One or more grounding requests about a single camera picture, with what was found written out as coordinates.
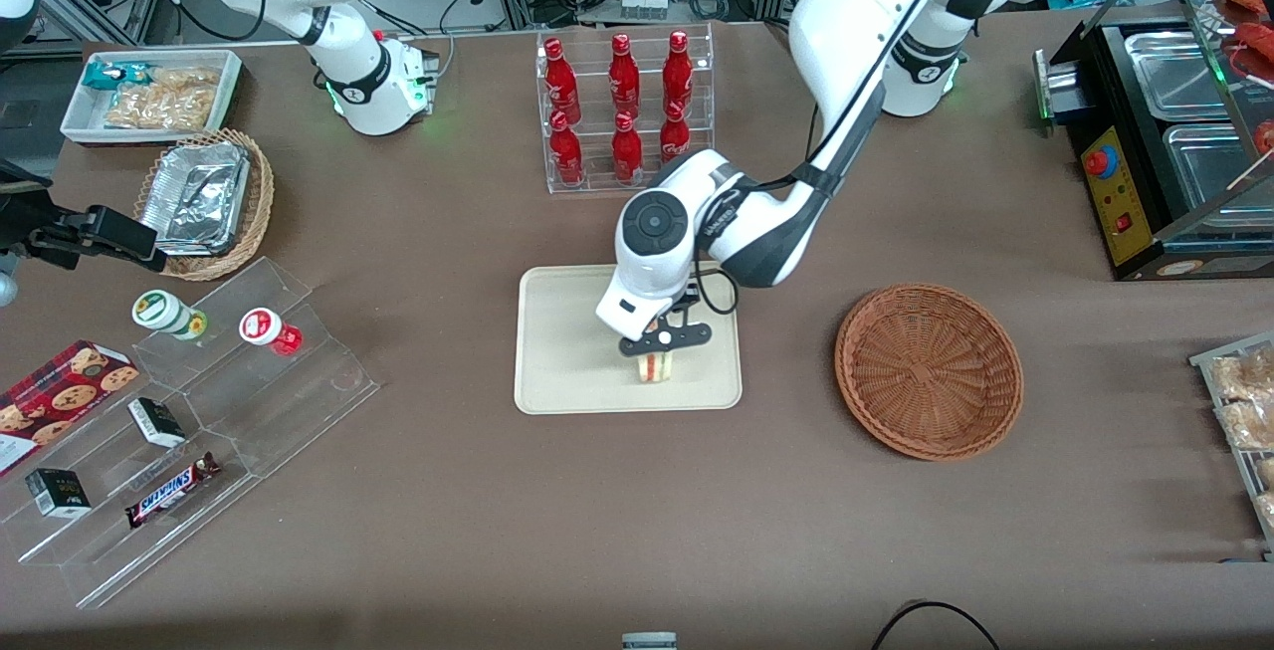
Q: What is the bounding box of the beige snack bag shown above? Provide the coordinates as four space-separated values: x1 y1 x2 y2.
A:
104 67 222 131

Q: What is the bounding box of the red cola bottle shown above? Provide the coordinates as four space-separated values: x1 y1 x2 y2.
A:
663 30 695 113
608 33 642 119
549 110 586 186
659 101 692 166
611 110 645 184
544 37 582 123

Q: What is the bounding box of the small black carton box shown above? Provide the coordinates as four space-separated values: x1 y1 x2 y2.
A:
25 468 94 520
127 397 188 450

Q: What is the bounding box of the white snack bin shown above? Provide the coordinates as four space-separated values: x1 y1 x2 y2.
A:
60 50 245 148

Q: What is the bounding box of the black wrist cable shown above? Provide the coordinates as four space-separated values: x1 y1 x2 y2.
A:
685 267 741 319

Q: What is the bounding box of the steel food pan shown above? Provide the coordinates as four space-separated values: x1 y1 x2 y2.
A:
1124 29 1232 123
1162 122 1274 220

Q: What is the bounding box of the red plaid cookie box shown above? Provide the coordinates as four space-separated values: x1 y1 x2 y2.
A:
0 339 141 478

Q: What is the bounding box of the aluminium foil container stack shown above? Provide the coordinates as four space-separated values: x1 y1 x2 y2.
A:
139 141 251 258

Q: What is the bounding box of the black food warmer appliance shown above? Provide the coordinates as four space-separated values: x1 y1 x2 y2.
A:
1033 0 1274 283

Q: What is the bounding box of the brown wicker basket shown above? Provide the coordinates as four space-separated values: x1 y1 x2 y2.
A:
834 284 1024 462

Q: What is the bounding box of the clear acrylic tiered display stand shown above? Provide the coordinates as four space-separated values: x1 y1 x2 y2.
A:
0 256 382 611

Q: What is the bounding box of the light wicker basket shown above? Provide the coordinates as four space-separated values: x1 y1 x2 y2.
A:
133 127 276 283

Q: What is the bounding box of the blue green snack packet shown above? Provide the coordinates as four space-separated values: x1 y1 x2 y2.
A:
82 61 152 93

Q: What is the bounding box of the cream rectangular plastic tray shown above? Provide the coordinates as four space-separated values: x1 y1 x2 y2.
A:
514 265 743 415

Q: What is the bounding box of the clear acrylic bottle rack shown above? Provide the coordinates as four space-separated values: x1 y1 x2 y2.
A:
535 23 716 196

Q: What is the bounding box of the Snickers chocolate bar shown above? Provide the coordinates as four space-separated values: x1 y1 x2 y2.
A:
124 452 223 531

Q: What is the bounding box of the black cable loop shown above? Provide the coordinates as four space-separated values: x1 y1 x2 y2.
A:
871 599 1002 650

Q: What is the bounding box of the red lidded yogurt cup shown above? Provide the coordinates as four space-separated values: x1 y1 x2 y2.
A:
239 307 304 357

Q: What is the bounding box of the beige bread piece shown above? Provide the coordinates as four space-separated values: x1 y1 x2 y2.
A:
1219 399 1274 453
1209 348 1274 403

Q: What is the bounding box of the green sunflower lidded cup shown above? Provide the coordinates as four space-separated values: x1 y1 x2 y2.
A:
131 289 209 342

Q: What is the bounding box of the metal bread tray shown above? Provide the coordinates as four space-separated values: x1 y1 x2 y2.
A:
1188 330 1274 564

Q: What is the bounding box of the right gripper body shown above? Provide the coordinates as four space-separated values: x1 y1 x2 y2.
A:
0 158 53 271

